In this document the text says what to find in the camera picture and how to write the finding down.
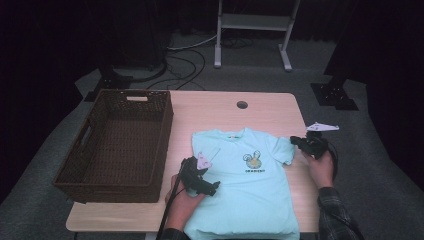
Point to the person's right hand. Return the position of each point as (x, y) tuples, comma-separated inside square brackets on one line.
[(321, 171)]

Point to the brown wicker basket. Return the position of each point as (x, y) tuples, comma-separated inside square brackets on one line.
[(126, 140)]

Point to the white metal stand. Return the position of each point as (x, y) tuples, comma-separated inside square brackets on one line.
[(253, 21)]

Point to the person's left hand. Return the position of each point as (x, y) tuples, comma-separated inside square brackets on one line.
[(181, 206)]

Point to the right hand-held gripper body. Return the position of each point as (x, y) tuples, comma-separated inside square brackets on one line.
[(316, 145)]

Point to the black stand base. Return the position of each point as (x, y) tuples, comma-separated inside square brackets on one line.
[(111, 81), (333, 96)]

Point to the mint green t-shirt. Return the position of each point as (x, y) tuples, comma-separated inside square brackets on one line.
[(240, 200)]

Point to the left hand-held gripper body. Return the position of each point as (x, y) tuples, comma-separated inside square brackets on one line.
[(191, 175)]

